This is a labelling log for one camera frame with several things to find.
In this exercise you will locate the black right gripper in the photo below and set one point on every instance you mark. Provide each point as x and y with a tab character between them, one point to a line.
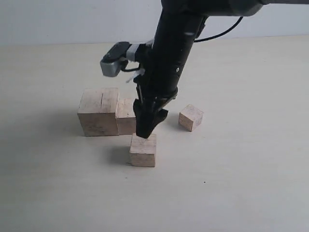
150	101

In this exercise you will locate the second largest wooden cube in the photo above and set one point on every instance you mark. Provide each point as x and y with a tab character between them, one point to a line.
125	117

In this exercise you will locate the smallest wooden cube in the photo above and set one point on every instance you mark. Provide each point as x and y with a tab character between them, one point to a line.
190	117

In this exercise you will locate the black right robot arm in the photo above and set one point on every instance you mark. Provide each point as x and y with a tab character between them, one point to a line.
180	23

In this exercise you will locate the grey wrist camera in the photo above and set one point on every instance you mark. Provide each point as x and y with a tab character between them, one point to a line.
117	59

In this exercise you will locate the third largest wooden cube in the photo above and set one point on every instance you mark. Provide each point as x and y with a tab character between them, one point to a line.
142	151

